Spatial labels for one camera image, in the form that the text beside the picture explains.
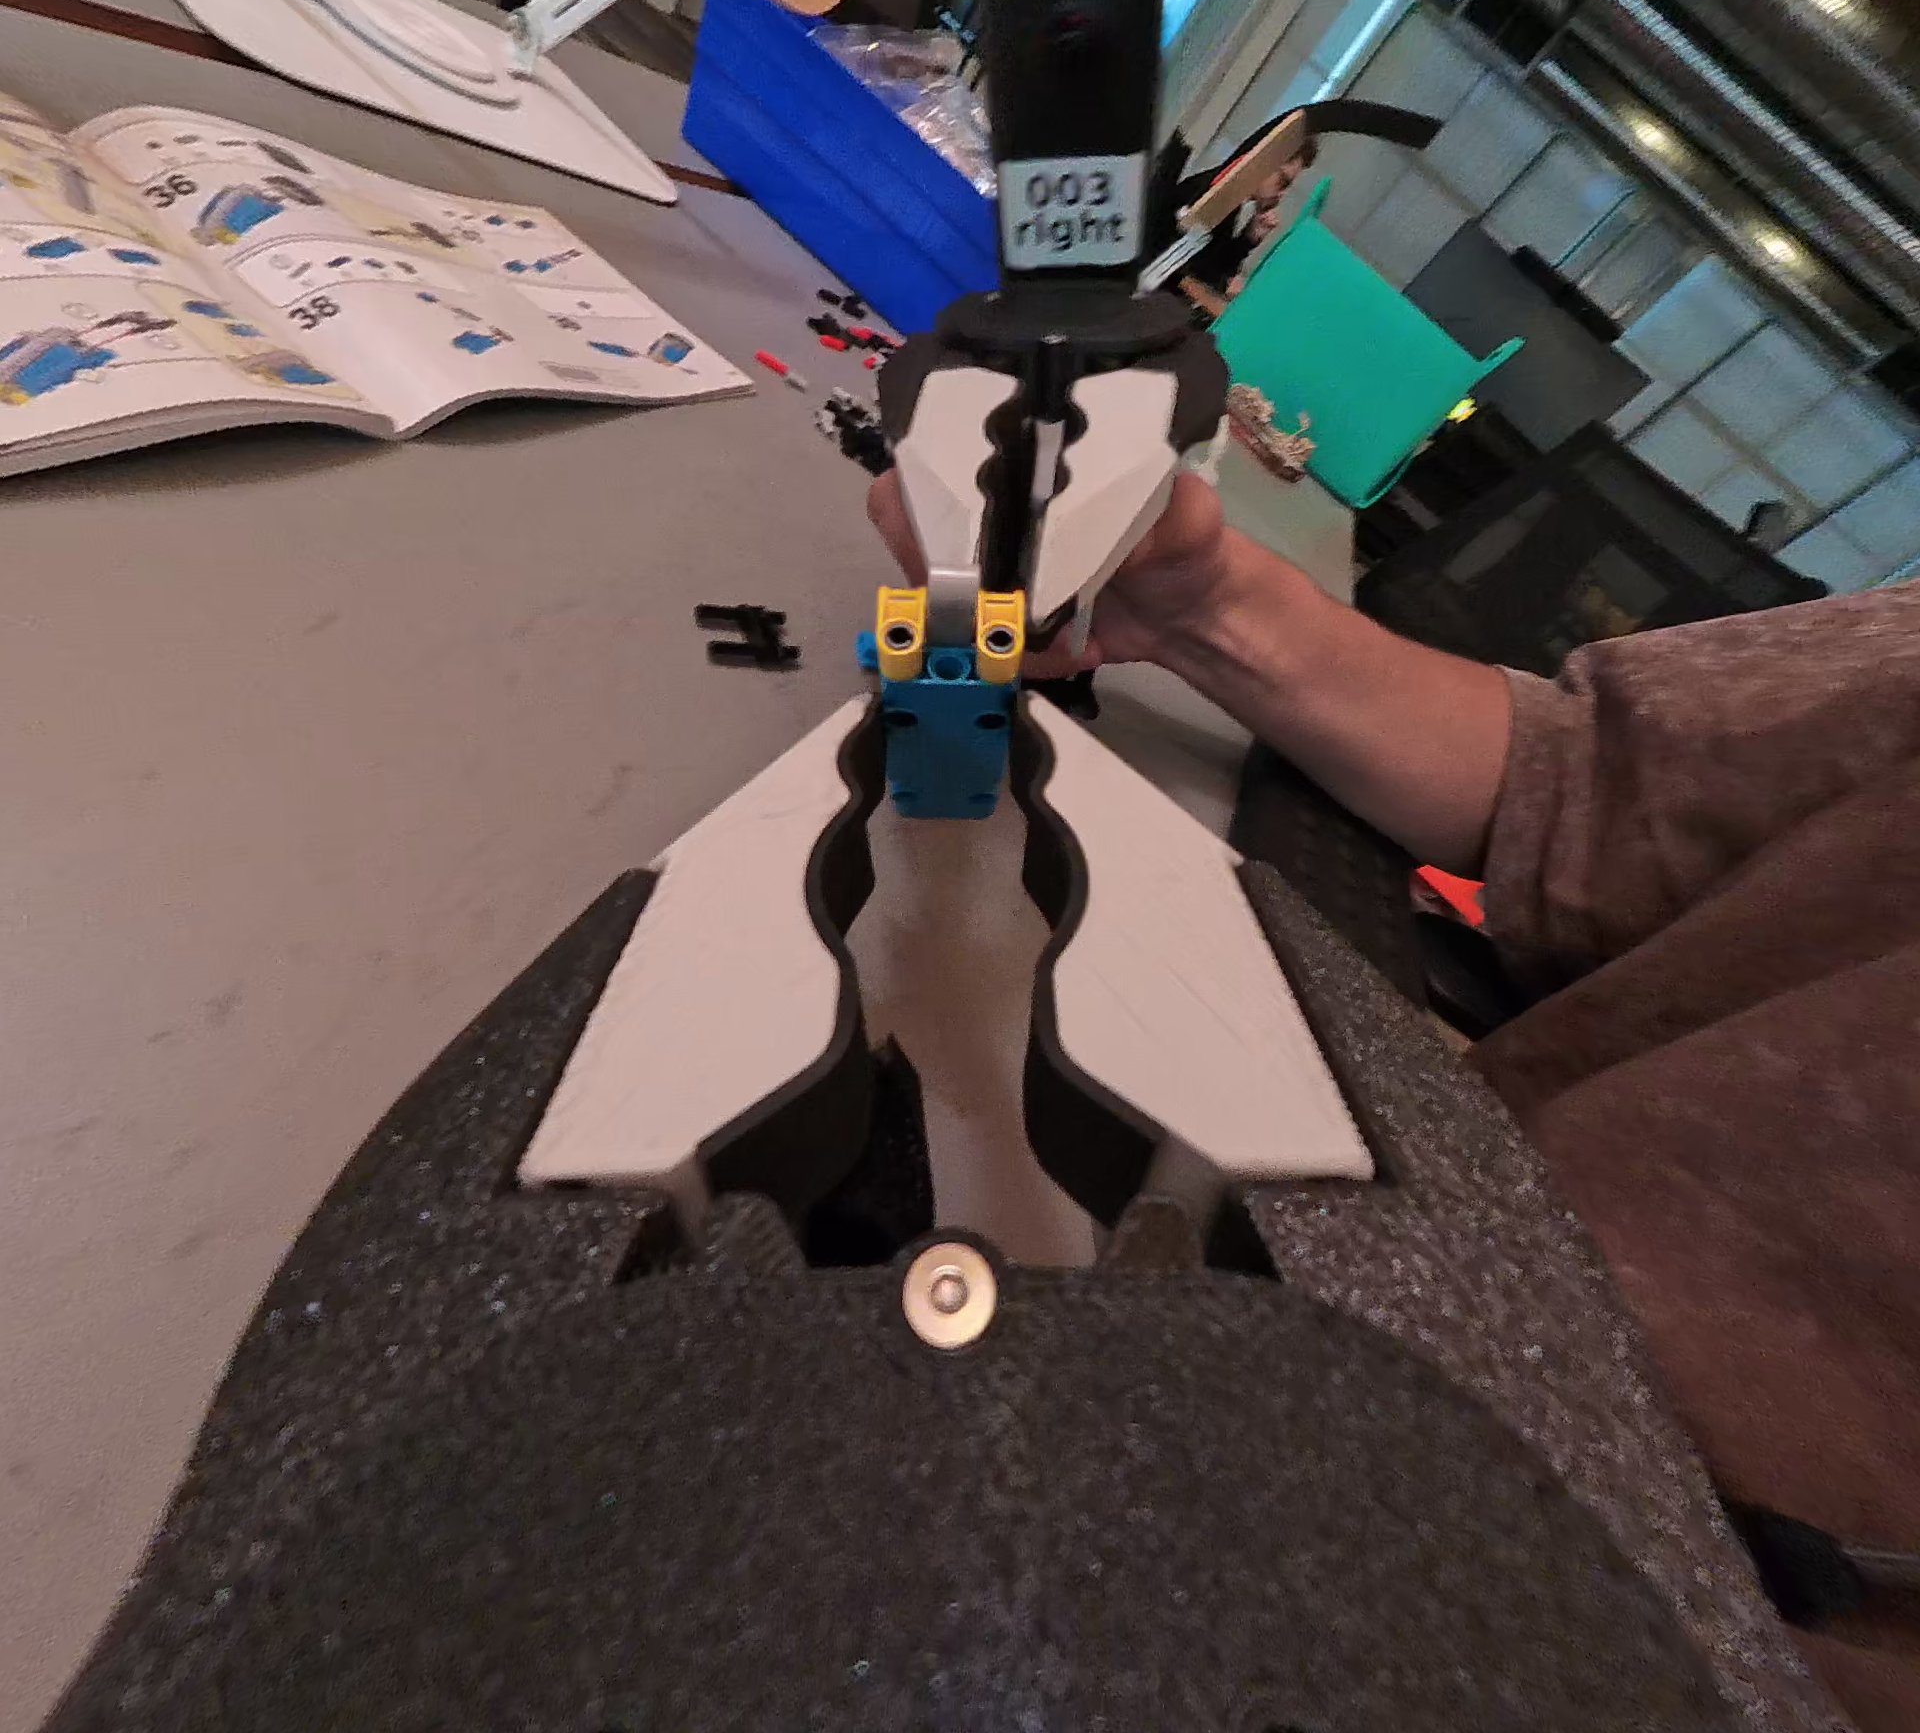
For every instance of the black pin connector piece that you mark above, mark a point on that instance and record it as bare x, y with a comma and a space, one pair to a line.
758, 635

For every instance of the person's right forearm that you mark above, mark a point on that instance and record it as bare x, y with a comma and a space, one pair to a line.
1394, 728

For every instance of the white laptop stand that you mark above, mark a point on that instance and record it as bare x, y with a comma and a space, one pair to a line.
375, 23

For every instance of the small red object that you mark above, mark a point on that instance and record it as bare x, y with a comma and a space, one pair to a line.
1448, 896

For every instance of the blue grey yellow brick assembly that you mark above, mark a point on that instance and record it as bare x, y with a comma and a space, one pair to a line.
943, 743

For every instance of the black wall screen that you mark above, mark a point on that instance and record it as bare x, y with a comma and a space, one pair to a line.
1530, 322

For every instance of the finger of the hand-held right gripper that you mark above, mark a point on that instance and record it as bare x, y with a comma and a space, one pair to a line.
943, 473
1119, 473

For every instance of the black perforated panel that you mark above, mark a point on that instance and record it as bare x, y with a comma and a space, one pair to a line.
1320, 848

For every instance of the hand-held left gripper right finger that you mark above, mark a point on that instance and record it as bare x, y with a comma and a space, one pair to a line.
1201, 1012

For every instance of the teal plastic tote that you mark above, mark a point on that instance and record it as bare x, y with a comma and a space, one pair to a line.
1350, 352

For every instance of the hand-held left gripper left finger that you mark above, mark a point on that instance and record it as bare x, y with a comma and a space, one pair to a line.
691, 1012

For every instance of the instruction booklet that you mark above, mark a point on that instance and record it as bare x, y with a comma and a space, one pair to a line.
300, 309

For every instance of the pile of small building pieces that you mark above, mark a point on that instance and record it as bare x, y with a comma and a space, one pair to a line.
854, 412

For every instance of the blue plastic bin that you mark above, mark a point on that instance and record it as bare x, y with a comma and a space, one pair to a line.
811, 173

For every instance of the person's right hand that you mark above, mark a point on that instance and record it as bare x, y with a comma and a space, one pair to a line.
1184, 593

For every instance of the small wooden model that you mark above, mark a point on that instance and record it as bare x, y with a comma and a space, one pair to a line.
1275, 437

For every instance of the clear plastic bag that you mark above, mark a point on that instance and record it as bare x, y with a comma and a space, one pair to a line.
914, 98

